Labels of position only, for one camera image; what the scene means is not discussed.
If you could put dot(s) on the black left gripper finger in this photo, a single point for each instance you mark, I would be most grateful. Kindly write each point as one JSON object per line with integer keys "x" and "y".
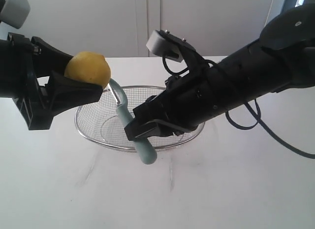
{"x": 48, "y": 59}
{"x": 64, "y": 93}

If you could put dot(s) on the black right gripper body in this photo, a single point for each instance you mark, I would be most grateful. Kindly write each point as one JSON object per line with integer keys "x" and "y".
{"x": 206, "y": 91}

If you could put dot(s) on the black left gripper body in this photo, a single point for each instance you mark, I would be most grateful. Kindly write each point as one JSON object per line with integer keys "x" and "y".
{"x": 18, "y": 81}

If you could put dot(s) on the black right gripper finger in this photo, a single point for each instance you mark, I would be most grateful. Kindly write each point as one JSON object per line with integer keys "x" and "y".
{"x": 154, "y": 108}
{"x": 160, "y": 128}

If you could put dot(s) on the teal handled peeler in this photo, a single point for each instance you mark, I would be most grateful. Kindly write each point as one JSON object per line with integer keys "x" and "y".
{"x": 143, "y": 147}

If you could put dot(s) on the yellow lemon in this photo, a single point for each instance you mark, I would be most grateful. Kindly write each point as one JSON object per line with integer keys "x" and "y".
{"x": 89, "y": 67}

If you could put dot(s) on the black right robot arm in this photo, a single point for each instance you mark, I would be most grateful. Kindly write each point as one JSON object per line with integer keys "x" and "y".
{"x": 283, "y": 57}

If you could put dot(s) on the oval metal wire basket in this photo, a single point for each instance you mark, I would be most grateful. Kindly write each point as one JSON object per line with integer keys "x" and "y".
{"x": 98, "y": 122}

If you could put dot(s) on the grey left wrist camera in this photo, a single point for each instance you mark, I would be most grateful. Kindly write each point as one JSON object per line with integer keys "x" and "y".
{"x": 14, "y": 12}

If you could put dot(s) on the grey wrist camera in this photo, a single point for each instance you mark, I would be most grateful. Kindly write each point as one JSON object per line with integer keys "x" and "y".
{"x": 164, "y": 43}
{"x": 14, "y": 12}

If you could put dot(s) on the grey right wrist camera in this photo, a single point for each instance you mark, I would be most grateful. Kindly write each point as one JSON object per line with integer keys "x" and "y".
{"x": 164, "y": 43}

